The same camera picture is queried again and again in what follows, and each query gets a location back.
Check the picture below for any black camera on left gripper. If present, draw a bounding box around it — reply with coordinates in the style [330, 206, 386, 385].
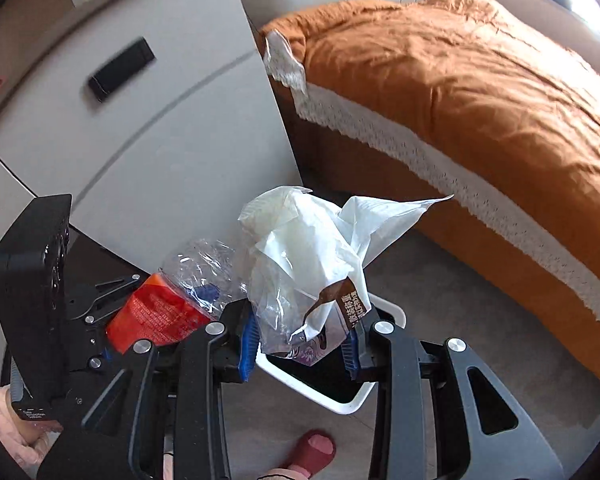
[0, 194, 72, 422]

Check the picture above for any white square trash bin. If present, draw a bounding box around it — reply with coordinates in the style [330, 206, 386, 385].
[256, 294, 417, 415]

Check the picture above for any red slipper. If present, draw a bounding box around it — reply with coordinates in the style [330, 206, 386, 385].
[284, 429, 337, 479]

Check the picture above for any white plastic bag wrapper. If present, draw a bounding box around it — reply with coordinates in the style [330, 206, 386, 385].
[238, 186, 437, 366]

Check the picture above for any black drawer handle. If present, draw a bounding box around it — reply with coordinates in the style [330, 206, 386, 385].
[86, 37, 155, 103]

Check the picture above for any white bedside drawer cabinet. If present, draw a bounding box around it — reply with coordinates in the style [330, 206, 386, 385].
[0, 0, 304, 391]

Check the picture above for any crushed clear bottle red label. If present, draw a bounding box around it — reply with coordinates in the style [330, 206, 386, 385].
[106, 240, 247, 353]

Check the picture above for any person's left hand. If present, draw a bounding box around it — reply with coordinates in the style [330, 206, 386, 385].
[0, 386, 62, 478]

